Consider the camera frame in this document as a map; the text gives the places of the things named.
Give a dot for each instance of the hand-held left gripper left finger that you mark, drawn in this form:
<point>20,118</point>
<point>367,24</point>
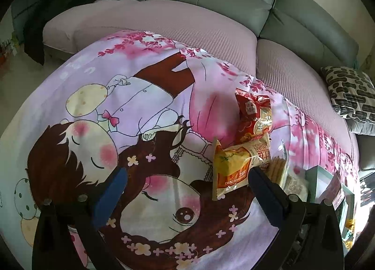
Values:
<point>110,196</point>

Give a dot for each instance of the yellow snack bag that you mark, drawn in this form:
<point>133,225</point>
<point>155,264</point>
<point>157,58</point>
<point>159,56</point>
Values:
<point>231,167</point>

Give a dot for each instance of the dark glossy furniture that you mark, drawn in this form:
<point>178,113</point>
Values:
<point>367,191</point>

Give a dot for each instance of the pink snack packet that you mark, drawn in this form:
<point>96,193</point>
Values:
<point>332,191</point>

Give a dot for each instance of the black and white patterned pillow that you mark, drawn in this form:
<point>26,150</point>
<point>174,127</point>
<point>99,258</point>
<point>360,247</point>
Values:
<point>351,94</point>

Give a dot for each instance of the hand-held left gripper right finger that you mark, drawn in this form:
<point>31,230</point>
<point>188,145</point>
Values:
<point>265,196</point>

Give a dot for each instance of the plain grey pillow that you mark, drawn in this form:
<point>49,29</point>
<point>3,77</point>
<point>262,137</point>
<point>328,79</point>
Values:
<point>363,128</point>

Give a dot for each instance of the printed cartoon blanket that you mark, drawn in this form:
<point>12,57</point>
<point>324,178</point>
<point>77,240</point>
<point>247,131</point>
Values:
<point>146,88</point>

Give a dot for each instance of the white snack packet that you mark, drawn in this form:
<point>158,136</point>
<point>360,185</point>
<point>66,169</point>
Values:
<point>297,186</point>

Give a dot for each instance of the red snack bag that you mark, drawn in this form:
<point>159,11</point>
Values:
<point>252,111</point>

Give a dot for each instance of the white tray with teal rim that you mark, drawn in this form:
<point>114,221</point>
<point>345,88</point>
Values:
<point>315,182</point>

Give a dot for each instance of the pink textured seat cover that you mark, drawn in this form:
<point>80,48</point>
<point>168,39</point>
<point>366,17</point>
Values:
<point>190,18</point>

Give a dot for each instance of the clear biscuit stick packet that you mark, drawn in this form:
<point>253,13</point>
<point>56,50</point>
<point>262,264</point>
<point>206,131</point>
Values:
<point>278,167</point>

